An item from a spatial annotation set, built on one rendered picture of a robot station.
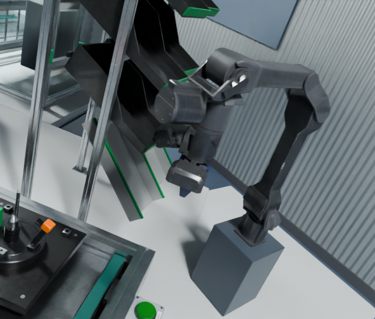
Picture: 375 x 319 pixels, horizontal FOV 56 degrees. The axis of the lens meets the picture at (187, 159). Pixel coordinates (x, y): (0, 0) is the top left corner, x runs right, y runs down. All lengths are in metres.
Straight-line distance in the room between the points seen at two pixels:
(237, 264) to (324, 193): 2.10
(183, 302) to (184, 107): 0.60
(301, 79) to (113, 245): 0.58
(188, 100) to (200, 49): 3.22
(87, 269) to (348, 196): 2.27
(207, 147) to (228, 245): 0.37
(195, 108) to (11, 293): 0.50
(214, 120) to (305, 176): 2.45
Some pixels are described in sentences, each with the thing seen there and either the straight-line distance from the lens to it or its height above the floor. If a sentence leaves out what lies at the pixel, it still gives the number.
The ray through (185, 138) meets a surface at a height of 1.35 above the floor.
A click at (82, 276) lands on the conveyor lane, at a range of 0.90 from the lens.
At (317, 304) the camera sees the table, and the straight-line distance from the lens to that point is 1.22.
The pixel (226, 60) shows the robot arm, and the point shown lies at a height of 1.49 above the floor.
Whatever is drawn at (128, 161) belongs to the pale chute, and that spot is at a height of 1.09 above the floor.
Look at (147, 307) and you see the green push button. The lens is 0.80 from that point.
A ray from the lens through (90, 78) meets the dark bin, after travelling 0.88.
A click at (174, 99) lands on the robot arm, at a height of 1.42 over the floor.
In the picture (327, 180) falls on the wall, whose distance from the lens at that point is 2.92.
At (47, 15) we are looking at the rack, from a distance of 0.86.
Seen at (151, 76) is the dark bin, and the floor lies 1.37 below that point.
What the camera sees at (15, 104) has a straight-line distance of 1.76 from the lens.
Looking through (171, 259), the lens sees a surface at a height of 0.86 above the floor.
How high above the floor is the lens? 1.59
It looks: 26 degrees down
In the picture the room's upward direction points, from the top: 20 degrees clockwise
